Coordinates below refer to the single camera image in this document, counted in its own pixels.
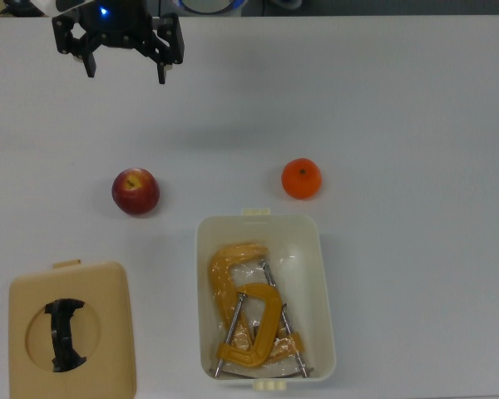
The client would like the dark round background object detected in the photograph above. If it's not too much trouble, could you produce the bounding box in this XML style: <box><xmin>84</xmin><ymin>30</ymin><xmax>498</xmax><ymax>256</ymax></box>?
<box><xmin>2</xmin><ymin>0</ymin><xmax>41</xmax><ymax>17</ymax></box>

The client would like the orange mandarin fruit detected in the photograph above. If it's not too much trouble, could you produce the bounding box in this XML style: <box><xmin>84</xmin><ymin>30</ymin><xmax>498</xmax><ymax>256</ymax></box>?
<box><xmin>280</xmin><ymin>157</ymin><xmax>323</xmax><ymax>200</ymax></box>

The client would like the cream plastic container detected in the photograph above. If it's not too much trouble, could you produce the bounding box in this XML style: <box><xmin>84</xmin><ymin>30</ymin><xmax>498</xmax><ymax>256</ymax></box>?
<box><xmin>195</xmin><ymin>207</ymin><xmax>337</xmax><ymax>392</ymax></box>

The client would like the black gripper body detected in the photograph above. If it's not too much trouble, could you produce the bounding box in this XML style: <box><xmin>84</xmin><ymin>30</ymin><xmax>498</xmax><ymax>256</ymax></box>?
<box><xmin>78</xmin><ymin>0</ymin><xmax>154</xmax><ymax>49</ymax></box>

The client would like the small orange C-clamp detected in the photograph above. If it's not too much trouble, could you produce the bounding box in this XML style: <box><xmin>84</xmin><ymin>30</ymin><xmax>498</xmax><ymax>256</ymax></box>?
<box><xmin>214</xmin><ymin>283</ymin><xmax>283</xmax><ymax>377</ymax></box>

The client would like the tan plastic container lid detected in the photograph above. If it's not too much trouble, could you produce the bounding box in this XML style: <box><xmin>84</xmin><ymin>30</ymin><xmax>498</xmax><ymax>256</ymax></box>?
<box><xmin>7</xmin><ymin>259</ymin><xmax>138</xmax><ymax>399</ymax></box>

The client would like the black lid handle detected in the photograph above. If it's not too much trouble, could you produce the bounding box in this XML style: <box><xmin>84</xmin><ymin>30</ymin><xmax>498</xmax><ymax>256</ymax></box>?
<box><xmin>44</xmin><ymin>298</ymin><xmax>88</xmax><ymax>373</ymax></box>

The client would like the large orange C-clamp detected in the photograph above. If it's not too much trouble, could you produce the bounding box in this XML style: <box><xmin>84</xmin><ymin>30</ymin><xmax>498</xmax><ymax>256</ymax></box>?
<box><xmin>209</xmin><ymin>242</ymin><xmax>316</xmax><ymax>378</ymax></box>

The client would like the blue-rimmed round object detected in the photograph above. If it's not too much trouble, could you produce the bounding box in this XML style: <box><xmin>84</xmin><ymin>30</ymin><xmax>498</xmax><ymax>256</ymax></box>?
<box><xmin>176</xmin><ymin>0</ymin><xmax>249</xmax><ymax>17</ymax></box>

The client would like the red apple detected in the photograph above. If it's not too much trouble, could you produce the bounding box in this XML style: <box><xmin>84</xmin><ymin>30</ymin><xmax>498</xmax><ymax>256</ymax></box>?
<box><xmin>111</xmin><ymin>167</ymin><xmax>161</xmax><ymax>217</ymax></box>

